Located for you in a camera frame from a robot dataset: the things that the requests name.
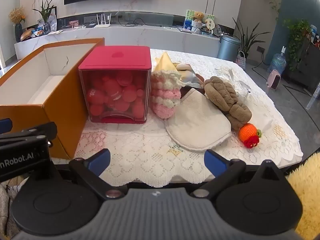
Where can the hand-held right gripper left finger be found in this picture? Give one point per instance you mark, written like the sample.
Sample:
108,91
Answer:
99,161

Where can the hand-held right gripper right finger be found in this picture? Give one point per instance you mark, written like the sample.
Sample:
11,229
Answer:
214,160

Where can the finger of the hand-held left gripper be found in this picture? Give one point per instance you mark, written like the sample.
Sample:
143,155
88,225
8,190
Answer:
5,126

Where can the cream cloth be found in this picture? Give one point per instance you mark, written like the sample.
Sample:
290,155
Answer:
197,122

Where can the orange storage box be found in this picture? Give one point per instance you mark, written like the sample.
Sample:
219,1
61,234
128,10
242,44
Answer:
65,100

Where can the beige cloth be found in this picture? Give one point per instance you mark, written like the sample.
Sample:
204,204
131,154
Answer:
222,92

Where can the yellow wet wipes packet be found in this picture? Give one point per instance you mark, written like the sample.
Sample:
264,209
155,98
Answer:
165,63

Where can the orange crocheted fruit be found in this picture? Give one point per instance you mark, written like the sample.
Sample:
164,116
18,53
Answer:
247,131

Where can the grey patterned cloth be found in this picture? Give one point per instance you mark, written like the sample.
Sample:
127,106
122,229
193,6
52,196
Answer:
6,205

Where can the white lace tablecloth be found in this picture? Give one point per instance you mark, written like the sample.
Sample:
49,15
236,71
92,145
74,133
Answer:
150,155

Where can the clear plastic wrap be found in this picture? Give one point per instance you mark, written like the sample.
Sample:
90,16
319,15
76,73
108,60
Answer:
240,85

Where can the pink white crocheted toy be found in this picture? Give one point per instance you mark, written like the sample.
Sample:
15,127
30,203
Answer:
162,97

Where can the golden ornament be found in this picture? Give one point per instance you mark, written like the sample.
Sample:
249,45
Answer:
27,34

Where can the dark vase with yellow flowers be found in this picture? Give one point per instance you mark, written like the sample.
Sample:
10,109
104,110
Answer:
18,31

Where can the yellow fluffy cushion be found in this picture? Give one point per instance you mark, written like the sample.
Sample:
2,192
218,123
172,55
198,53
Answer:
307,192

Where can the pink space heater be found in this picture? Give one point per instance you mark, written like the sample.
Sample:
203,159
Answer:
273,80

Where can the small woven bag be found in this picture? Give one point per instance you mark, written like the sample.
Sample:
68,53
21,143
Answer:
240,61

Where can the red card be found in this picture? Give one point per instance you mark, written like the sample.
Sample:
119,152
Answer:
115,57

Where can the blue-grey trash bin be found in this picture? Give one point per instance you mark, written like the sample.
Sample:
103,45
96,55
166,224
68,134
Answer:
228,48

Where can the blue water jug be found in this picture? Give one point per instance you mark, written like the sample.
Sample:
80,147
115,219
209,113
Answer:
277,62

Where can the green plant in glass vase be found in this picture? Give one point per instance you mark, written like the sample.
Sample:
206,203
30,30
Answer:
46,12

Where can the long-leaf potted plant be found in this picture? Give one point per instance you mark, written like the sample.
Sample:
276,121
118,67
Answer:
247,42

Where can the dark cabinet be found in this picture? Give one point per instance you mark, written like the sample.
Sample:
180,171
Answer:
305,65

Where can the white marble tv cabinet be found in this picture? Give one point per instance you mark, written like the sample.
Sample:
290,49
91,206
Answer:
162,37

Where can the white router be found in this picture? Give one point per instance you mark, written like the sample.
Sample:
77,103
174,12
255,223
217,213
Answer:
102,24

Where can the small teddy bear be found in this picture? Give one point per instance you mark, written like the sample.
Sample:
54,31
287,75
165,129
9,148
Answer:
198,20

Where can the plush toys and books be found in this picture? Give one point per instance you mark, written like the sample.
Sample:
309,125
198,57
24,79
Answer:
211,17

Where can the leafy green shelf plant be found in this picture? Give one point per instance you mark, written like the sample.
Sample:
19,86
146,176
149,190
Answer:
297,37

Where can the small pink photo frame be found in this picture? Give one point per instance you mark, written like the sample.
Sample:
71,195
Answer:
74,24

